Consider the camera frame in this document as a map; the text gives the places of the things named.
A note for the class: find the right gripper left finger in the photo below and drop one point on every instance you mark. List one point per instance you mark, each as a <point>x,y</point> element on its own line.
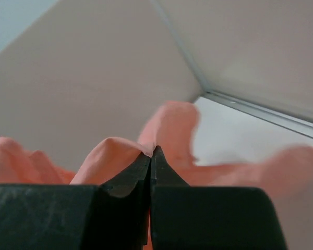
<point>113,215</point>

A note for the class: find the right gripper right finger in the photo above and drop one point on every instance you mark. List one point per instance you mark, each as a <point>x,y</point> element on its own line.
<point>201,217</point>

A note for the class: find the pink jacket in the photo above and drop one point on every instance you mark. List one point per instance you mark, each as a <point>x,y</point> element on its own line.
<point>171,128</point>

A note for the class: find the aluminium frame rail back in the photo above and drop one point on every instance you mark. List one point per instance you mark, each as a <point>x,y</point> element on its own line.
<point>291,123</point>

